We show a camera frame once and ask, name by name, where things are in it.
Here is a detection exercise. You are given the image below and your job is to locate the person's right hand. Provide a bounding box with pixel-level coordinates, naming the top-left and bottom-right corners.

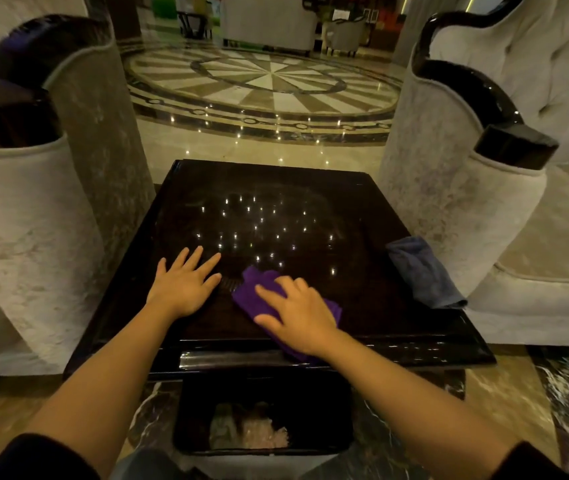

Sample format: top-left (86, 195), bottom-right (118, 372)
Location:
top-left (253, 276), bottom-right (340, 358)

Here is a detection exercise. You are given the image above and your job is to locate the person's left hand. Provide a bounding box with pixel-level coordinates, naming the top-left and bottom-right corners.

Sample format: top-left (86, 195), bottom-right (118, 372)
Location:
top-left (146, 246), bottom-right (223, 320)

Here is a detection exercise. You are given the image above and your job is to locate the purple cleaning cloth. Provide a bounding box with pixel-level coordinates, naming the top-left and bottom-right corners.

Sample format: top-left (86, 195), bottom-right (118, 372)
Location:
top-left (231, 266), bottom-right (343, 364)

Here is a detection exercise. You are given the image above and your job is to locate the person's left forearm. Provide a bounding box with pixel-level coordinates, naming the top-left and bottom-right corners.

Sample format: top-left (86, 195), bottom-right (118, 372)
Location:
top-left (23, 299), bottom-right (179, 468)

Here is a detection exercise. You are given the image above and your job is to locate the person's right forearm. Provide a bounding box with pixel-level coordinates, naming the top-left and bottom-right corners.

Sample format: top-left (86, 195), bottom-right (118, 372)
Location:
top-left (310, 329), bottom-right (521, 480)

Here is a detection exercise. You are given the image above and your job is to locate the dark glossy square side table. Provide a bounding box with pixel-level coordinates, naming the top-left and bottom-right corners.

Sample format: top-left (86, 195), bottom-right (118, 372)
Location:
top-left (63, 159), bottom-right (497, 381)

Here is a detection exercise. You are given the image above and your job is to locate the black waste bin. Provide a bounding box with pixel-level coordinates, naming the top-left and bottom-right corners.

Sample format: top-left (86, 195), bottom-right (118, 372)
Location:
top-left (172, 376), bottom-right (355, 456)

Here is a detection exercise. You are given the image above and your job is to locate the grey-blue folded cloth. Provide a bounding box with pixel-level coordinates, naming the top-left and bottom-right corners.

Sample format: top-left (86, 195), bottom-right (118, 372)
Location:
top-left (386, 237), bottom-right (468, 309)

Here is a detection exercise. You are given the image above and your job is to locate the beige velvet armchair black trim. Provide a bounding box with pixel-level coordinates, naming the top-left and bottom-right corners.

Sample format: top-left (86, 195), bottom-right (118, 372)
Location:
top-left (0, 0), bottom-right (157, 377)

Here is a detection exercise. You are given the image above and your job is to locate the person's black left sleeve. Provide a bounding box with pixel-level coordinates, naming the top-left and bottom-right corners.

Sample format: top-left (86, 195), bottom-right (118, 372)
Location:
top-left (0, 434), bottom-right (102, 480)

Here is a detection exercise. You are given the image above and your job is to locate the person's black sleeve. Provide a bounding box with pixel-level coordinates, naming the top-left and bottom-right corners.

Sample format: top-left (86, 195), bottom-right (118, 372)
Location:
top-left (0, 434), bottom-right (102, 480)
top-left (490, 441), bottom-right (569, 480)

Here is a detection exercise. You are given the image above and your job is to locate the dark small table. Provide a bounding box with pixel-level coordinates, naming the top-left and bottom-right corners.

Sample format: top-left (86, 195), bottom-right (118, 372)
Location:
top-left (176, 11), bottom-right (214, 40)

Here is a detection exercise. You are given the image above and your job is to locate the beige tufted sofa black trim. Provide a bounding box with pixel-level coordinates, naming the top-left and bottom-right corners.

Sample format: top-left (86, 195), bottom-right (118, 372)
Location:
top-left (376, 0), bottom-right (569, 347)

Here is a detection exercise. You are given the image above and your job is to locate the white sofa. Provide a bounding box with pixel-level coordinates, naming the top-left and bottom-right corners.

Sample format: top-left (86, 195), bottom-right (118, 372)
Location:
top-left (219, 0), bottom-right (319, 55)

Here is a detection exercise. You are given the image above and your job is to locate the white armchair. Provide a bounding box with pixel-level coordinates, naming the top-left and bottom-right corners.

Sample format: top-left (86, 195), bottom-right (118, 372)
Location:
top-left (325, 17), bottom-right (366, 57)

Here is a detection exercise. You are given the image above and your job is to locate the person's black right sleeve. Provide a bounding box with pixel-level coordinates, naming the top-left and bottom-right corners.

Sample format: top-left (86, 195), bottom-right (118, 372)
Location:
top-left (490, 441), bottom-right (569, 480)

